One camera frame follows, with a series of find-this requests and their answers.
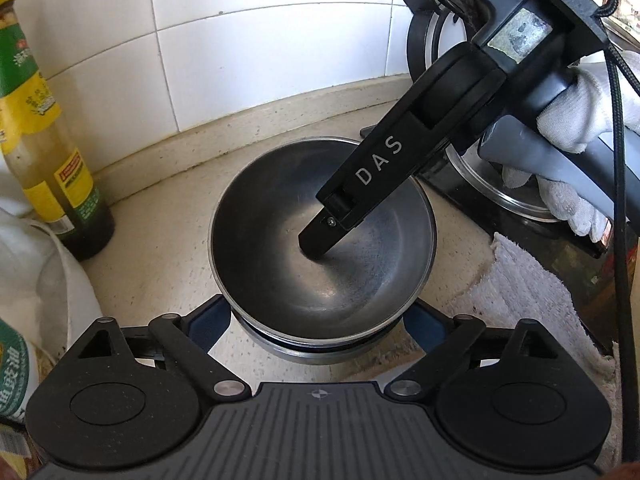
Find steel burner ring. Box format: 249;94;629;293
445;145;556;222

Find person's right hand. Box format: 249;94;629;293
500;50;640;243

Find stainless steel bowl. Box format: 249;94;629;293
208;136;436;347
232;305;418;363

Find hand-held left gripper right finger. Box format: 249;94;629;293
385;299;563;401

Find white terry rag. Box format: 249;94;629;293
447;232;621;411

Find black gas stove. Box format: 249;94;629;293
360;125;640;356

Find black braided cable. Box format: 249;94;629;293
582;0;640;461

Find yellow label vinegar bottle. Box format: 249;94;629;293
0;422;38;480

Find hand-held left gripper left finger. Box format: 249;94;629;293
75;294;251;401

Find green yellow label bottle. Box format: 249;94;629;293
0;0;117;261

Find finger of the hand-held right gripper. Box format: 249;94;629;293
298;210;371;261

